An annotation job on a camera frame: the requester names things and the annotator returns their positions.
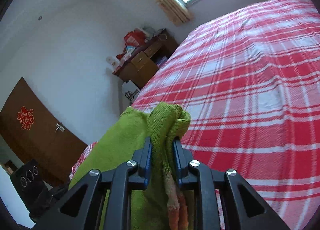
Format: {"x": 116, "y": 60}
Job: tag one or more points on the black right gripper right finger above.
{"x": 187, "y": 176}

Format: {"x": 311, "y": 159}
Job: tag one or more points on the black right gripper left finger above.
{"x": 140, "y": 164}

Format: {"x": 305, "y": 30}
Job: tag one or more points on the green knitted sweater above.
{"x": 162, "y": 205}

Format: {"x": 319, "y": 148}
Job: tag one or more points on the white printed paper bag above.
{"x": 130, "y": 91}

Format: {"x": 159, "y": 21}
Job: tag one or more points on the brown wooden desk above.
{"x": 144, "y": 62}

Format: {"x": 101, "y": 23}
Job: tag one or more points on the brown wooden door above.
{"x": 33, "y": 133}

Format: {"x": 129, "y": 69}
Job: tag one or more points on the red white plaid bedspread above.
{"x": 250, "y": 82}

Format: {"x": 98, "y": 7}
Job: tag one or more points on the white bag on desk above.
{"x": 112, "y": 61}

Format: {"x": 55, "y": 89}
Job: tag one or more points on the black speaker box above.
{"x": 29, "y": 185}

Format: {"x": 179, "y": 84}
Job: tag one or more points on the red gift bag on desk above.
{"x": 135, "y": 38}

